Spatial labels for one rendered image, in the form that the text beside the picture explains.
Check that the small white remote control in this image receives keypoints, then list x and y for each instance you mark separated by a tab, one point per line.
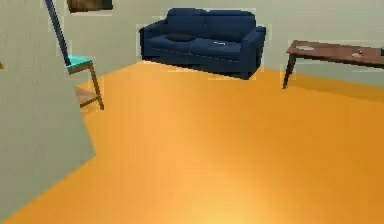
220	43

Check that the black cushion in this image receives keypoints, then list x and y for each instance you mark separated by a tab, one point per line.
179	37

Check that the dark blue sofa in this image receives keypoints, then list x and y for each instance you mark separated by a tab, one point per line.
226	30

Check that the teal topped wooden side table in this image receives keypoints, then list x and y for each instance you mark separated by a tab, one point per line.
81	65

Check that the dark brown wooden table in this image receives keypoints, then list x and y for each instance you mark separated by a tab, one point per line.
333	53

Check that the dark blue floor lamp pole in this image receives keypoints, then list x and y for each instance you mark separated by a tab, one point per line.
58	33

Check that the small white bowl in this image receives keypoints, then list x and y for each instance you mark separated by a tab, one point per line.
357	54

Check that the dark green object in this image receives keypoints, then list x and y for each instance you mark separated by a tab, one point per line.
382	51

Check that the brown framed wall picture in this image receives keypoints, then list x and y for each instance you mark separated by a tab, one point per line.
90	4

